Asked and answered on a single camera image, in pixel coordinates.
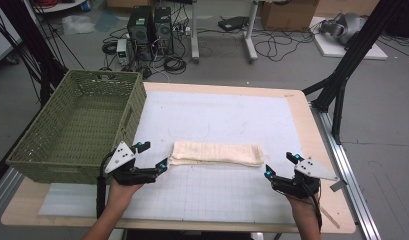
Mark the clear plastic bag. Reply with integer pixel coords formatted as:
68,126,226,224
61,14,96,36

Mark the small grey power supply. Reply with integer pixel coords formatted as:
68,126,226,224
116,38,130,66

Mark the coiled black cable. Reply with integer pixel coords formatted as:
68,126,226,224
163,55,188,76

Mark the tangle of black floor cables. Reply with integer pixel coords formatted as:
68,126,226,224
253,29,316,63

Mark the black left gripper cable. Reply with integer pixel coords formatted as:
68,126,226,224
95,151,116,220

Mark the black metal stand frame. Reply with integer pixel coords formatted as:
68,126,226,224
0,0,69,108
301,0,409,145

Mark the aluminium rail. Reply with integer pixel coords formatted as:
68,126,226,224
0,166,25,219
310,101,382,240

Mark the person's left hand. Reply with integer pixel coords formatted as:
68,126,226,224
106,179,144,216

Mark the white floor board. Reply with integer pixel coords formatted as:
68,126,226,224
309,16,389,61

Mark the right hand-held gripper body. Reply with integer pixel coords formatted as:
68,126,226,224
271,156,340,200

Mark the flat black device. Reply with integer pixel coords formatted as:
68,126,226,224
217,15,250,33

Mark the grey helmet-like device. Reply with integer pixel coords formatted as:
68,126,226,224
319,12,368,46

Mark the black computer tower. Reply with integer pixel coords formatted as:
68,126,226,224
126,5,154,56
153,6,175,56

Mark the white desk leg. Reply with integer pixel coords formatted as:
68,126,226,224
190,0,201,64
243,0,260,64

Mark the pale tape strip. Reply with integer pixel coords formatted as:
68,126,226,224
320,206,342,230

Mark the white grid mat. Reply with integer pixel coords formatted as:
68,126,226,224
38,90,305,225

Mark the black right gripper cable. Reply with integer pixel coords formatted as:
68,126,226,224
306,186,324,233

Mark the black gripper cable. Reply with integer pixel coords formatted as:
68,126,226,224
306,186,324,233
95,151,116,220

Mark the green woven plastic basket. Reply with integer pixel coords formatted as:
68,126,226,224
5,69,148,185

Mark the brown cardboard box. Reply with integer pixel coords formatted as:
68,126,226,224
260,0,320,32

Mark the person's right hand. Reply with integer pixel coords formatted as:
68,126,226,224
286,194,321,222

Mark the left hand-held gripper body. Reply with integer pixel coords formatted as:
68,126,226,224
103,141,160,187

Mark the small grey tape piece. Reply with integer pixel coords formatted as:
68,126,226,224
329,179,348,193

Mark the cream towel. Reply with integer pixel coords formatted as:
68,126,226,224
167,140,266,168

